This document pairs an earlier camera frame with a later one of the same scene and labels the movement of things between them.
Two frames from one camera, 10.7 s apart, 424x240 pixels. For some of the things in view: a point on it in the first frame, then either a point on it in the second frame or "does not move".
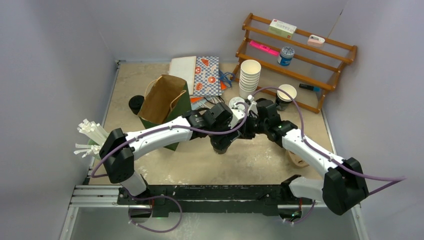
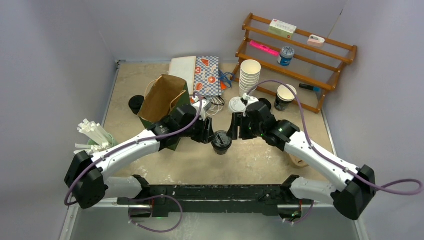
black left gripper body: x=222 y=138 -> x=197 y=133
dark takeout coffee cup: x=220 y=147 does not move
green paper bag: x=167 y=99 does not move
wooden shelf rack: x=299 y=66 does not move
